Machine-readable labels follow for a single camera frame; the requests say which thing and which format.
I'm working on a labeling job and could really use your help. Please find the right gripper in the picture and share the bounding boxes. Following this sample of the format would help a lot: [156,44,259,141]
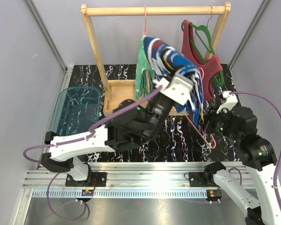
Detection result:
[195,105,240,143]

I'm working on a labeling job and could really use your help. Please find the pink wire hanger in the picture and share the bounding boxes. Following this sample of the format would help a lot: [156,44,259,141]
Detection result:
[143,5,151,92]
[186,68,216,149]

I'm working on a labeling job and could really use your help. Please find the green white patterned trousers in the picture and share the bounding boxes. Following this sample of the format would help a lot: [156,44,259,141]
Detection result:
[135,34,154,99]

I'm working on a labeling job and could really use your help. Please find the blue white patterned trousers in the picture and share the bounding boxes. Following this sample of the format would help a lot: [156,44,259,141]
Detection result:
[144,36,204,126]

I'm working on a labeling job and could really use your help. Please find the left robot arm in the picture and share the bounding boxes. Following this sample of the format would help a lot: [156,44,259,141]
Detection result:
[41,93,174,187]

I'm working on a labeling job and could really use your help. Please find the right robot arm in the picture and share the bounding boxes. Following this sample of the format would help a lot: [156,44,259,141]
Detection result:
[203,106,281,225]

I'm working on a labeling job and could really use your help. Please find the green plastic hanger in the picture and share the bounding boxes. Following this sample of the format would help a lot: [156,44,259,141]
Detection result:
[180,20,224,86]

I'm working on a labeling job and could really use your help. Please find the maroon tank top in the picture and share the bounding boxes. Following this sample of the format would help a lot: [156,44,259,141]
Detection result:
[181,20,224,101]

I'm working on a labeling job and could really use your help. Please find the wooden clothes rack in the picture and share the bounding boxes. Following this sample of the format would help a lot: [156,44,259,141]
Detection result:
[81,2,231,116]

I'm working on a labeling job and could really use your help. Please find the blue transparent plastic bin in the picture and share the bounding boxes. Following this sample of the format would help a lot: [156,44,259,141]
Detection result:
[50,86,101,136]

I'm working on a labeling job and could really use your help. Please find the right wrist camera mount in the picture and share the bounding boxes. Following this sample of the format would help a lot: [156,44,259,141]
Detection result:
[216,90,238,114]

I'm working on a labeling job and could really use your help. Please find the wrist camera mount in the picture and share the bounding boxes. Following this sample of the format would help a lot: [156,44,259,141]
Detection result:
[153,74,194,105]
[216,90,238,114]

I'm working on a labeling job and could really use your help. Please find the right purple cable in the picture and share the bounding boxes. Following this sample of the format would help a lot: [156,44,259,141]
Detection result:
[229,91,281,221]

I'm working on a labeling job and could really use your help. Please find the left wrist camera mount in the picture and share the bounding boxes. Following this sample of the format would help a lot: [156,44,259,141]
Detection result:
[153,74,194,105]

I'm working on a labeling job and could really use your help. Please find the aluminium mounting rail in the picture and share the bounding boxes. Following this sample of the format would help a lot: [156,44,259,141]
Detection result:
[22,162,209,199]

